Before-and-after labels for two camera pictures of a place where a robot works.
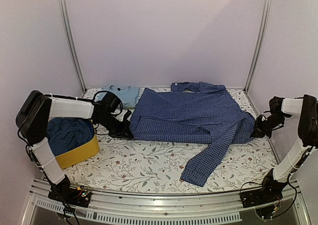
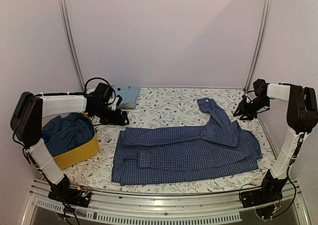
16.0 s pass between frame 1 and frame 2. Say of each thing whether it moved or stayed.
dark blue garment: stayed
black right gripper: moved
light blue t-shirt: stayed
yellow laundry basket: stayed
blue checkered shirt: moved
